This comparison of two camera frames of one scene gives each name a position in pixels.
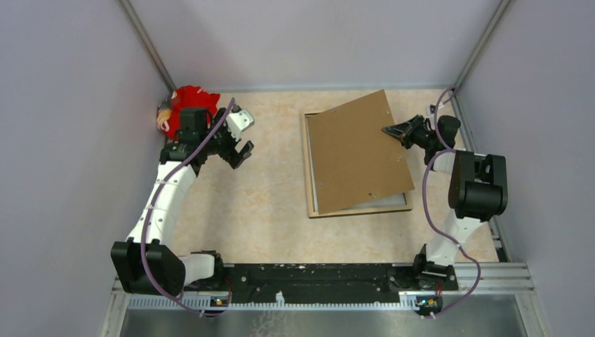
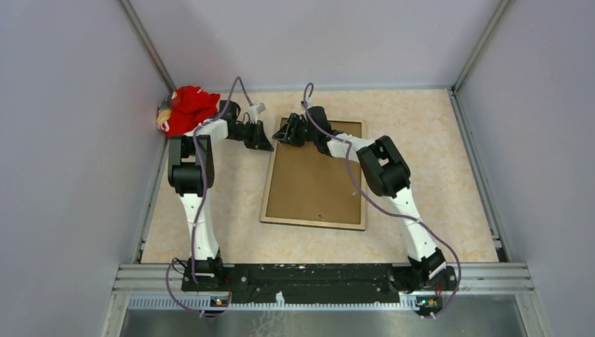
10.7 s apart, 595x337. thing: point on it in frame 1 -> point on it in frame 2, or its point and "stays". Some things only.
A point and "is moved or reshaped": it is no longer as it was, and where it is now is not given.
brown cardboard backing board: x=355 y=161 is moved or reshaped
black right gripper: x=405 y=130 -> x=293 y=123
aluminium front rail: x=481 y=286 stays
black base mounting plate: x=322 y=277 stays
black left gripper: x=231 y=154 -> x=259 y=140
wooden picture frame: x=365 y=210 is moved or reshaped
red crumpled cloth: x=190 y=97 stays
